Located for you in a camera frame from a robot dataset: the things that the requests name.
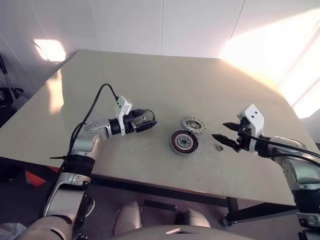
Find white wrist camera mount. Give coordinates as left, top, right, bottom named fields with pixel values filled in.
left=114, top=95, right=133, bottom=137
left=236, top=104, right=265, bottom=154

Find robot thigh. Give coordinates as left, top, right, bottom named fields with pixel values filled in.
left=176, top=208, right=211, bottom=229
left=113, top=201, right=143, bottom=236

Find black table frame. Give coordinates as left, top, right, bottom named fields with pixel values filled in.
left=0, top=156, right=300, bottom=227

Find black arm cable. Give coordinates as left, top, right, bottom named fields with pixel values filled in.
left=57, top=83, right=120, bottom=176
left=238, top=128, right=320, bottom=158
left=271, top=153, right=320, bottom=167

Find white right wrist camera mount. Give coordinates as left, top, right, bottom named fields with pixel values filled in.
left=236, top=104, right=265, bottom=154

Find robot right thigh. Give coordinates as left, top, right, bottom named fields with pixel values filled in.
left=176, top=208, right=211, bottom=229

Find black stand with silver pole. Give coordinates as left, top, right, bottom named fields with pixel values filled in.
left=0, top=53, right=25, bottom=111

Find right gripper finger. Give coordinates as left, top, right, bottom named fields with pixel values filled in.
left=211, top=133, right=238, bottom=149
left=222, top=121, right=242, bottom=131

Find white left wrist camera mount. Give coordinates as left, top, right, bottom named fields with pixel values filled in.
left=114, top=95, right=133, bottom=137

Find red object on floor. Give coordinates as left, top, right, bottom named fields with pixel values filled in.
left=24, top=170, right=49, bottom=189

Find robot torso front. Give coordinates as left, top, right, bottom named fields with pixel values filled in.
left=117, top=224, right=251, bottom=240

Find grey round plastic lid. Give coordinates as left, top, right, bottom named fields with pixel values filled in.
left=180, top=116, right=203, bottom=135

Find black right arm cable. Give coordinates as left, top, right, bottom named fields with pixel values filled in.
left=271, top=153, right=320, bottom=167
left=238, top=128, right=320, bottom=158

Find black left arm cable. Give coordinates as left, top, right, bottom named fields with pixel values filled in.
left=57, top=83, right=120, bottom=176

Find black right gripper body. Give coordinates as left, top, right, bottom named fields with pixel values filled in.
left=233, top=117, right=252, bottom=153

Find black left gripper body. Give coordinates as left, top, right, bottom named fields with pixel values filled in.
left=124, top=109, right=155, bottom=135

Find black crossbar under table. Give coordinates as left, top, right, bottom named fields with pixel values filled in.
left=143, top=199, right=177, bottom=212

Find round motor stator base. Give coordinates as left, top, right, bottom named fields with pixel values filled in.
left=169, top=129, right=200, bottom=156

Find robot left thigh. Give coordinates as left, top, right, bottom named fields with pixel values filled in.
left=113, top=201, right=143, bottom=236

